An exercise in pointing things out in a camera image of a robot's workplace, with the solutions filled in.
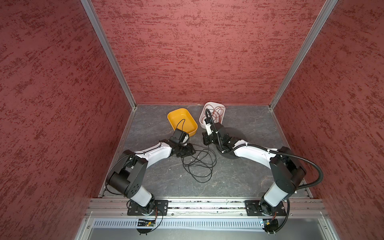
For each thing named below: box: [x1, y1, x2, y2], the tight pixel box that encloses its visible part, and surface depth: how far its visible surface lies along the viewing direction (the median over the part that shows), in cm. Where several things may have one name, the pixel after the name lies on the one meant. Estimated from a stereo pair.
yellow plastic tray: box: [167, 108, 198, 137], surface depth 112 cm
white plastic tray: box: [199, 102, 226, 129], surface depth 116 cm
